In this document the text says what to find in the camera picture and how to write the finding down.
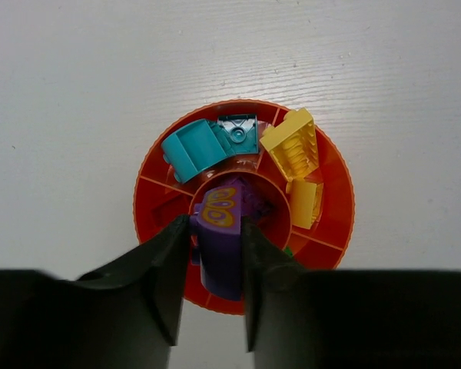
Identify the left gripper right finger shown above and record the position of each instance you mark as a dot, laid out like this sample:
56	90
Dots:
301	318

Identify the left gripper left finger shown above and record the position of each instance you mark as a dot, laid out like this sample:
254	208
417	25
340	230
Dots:
124	314

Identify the green lego brick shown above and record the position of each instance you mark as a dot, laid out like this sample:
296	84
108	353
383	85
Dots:
289	252

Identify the purple lego plate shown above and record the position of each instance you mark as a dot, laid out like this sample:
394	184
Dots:
216	224

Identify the yellow curved lego piece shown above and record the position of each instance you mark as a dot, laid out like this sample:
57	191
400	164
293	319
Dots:
305	201

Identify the red rounded lego brick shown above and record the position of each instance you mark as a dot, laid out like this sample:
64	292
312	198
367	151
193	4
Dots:
168	207

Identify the long yellow lego plate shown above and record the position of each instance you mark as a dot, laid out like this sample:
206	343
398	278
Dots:
292	144

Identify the cyan rounded lego brick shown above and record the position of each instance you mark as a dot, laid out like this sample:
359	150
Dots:
194	148

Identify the blue square lego brick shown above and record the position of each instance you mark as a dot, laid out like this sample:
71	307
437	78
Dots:
240	134

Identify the orange round divided container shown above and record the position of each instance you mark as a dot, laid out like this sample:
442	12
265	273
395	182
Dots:
320	247

